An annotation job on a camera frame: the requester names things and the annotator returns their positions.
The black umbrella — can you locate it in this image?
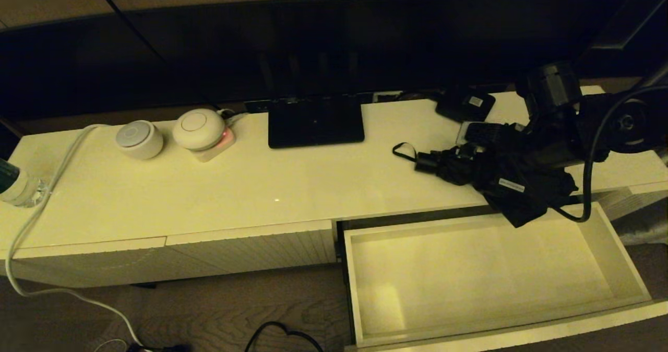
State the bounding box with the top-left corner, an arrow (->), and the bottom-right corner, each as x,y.
392,122 -> 580,228

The white drawer with dark handle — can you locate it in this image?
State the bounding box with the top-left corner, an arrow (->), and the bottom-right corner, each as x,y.
337,202 -> 668,352

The white fluted cabinet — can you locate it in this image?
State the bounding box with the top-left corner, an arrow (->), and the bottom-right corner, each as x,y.
0,85 -> 668,289

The black set-top box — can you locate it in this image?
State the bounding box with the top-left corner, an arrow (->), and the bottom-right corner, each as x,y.
435,88 -> 496,128

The white ribbed cabinet front panel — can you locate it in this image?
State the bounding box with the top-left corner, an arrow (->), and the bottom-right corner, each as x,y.
166,220 -> 337,278
0,237 -> 169,289
595,181 -> 668,222

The white sheer curtain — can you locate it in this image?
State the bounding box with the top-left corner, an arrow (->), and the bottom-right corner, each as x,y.
616,201 -> 668,247

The black flat television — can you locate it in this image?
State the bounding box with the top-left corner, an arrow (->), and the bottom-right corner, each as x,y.
0,0 -> 668,123

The white power strip red light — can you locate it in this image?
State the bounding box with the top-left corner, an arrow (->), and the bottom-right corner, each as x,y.
190,127 -> 237,163

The white dome shaped device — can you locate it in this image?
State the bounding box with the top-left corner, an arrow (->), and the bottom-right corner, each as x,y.
173,109 -> 227,152

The white round speaker grey top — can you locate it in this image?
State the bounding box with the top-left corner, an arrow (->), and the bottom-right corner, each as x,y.
115,121 -> 164,160

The clear plastic water bottle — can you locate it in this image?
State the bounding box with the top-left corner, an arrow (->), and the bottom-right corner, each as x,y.
0,157 -> 49,208

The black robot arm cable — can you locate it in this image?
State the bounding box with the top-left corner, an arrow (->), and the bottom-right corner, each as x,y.
553,83 -> 668,223

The black television base plate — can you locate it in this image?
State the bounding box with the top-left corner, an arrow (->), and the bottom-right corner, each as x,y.
268,95 -> 365,149

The black floor cable with connector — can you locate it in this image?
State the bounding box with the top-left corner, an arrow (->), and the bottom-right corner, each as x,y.
245,321 -> 324,352

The thin black wall cable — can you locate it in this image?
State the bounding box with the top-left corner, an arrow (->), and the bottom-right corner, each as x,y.
88,0 -> 222,110

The white power cable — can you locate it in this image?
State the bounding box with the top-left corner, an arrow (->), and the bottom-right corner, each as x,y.
5,124 -> 144,352

